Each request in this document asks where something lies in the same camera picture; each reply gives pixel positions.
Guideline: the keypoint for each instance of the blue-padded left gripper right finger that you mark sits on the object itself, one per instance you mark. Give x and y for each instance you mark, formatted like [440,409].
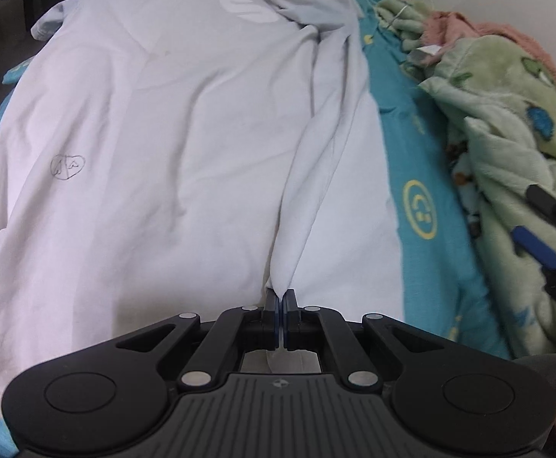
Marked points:
[326,333]

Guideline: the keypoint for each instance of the white t-shirt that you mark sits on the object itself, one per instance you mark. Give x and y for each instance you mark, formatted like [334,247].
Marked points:
[177,152]

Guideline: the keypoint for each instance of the pink fleece garment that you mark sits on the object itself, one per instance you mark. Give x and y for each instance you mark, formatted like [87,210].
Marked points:
[444,28]

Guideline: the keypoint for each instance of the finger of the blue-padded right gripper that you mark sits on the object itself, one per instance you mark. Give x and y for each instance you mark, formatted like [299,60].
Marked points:
[529,242]

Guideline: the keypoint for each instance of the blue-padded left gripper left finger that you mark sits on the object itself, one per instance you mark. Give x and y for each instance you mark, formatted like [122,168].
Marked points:
[237,331]

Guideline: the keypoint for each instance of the teal patterned bed sheet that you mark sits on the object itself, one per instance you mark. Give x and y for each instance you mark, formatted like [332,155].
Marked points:
[416,190]

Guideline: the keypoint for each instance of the green fleece blanket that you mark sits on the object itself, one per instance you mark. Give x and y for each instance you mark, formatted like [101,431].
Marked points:
[500,104]

